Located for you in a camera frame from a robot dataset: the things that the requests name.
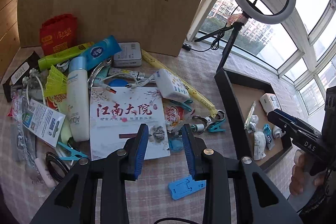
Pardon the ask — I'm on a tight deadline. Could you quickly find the white tissue pack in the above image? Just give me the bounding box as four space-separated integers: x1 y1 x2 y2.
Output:
153 68 190 102

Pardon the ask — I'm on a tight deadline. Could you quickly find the ring light on tripod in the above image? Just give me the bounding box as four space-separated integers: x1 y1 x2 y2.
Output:
197 0 297 69

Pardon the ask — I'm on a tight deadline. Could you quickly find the coffee mate sachet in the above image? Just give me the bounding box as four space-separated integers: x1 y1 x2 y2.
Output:
163 101 195 132

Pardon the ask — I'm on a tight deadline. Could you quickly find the teal clothes peg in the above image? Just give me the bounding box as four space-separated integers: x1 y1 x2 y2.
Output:
207 119 226 133

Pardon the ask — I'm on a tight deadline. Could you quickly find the white Chinese calligraphy box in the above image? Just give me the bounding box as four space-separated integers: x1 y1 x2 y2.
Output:
90 87 170 160

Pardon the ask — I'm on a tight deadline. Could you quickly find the white lotion bottle blue cap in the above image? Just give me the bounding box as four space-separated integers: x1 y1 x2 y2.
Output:
67 56 90 142

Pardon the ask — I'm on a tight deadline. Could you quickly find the blue tube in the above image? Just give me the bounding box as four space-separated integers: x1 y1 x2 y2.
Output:
81 35 122 71

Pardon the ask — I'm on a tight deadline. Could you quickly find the black storage tray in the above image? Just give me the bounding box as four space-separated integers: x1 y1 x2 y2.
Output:
214 66 293 173

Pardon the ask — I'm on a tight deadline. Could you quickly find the green tube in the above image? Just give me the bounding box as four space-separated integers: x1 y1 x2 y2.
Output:
38 42 94 72

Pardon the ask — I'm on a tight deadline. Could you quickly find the yellow green mesh shuttlecock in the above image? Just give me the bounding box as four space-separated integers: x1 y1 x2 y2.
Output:
44 65 67 97

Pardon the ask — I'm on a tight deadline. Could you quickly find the right hand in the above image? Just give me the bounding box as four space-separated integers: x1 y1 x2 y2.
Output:
289 149 326 197

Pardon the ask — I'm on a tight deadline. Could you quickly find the white paper sachet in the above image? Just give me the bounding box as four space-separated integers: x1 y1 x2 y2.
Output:
244 101 256 130

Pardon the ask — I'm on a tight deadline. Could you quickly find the blue phone stand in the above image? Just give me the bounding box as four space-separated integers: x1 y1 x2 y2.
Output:
168 175 206 200

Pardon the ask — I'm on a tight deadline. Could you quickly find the yellow long stick packet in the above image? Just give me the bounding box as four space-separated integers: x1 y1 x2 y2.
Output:
140 48 219 118

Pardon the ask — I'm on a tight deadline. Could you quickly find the teal peg by cable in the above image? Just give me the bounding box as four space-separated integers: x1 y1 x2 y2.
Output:
56 141 89 161

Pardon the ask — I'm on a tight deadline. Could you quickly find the orange tissue pack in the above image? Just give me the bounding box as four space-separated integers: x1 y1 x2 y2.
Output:
260 93 281 114

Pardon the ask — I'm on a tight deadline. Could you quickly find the white item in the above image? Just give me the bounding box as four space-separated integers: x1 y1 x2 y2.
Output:
247 115 259 134
253 131 266 161

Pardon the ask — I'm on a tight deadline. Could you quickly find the white power adapter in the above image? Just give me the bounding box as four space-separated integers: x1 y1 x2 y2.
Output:
272 126 286 139

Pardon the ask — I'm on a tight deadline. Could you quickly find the green lip balm stick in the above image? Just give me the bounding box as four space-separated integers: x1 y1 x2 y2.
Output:
190 124 205 134

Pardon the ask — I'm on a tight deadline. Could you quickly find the grey white box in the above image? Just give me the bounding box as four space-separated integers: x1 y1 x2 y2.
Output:
113 42 142 68

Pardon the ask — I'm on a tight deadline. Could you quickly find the black packet with label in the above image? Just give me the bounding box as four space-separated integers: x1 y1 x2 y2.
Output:
2 51 40 103

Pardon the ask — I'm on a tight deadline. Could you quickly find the metal clip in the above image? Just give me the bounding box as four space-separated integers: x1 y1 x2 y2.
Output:
192 110 226 127

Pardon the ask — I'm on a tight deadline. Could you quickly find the pink tube grey cap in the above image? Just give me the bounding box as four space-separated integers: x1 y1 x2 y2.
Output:
34 158 56 188

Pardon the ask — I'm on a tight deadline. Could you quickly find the black remote on cable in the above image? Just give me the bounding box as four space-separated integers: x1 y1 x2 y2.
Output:
182 43 192 51

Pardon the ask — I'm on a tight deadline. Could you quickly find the silver foil packet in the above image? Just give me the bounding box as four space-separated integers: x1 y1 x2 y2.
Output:
11 89 37 171

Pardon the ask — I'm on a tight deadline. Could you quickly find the black coiled cable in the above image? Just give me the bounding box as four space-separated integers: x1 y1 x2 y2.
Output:
45 151 70 184

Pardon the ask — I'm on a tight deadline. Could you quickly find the white usb cable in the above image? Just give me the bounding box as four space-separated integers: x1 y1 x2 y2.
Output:
98 73 157 94

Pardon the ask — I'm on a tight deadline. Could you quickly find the white bead string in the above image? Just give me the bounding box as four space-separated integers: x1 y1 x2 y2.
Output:
22 68 48 106

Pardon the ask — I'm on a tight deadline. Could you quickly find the white leaflet card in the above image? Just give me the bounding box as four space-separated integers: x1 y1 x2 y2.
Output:
22 99 66 147

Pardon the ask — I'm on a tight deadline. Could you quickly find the red snack packet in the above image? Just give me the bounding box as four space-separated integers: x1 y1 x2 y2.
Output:
39 14 78 56

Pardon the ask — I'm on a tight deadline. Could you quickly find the grey GT sachet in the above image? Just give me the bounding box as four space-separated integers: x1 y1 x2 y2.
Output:
262 123 275 150

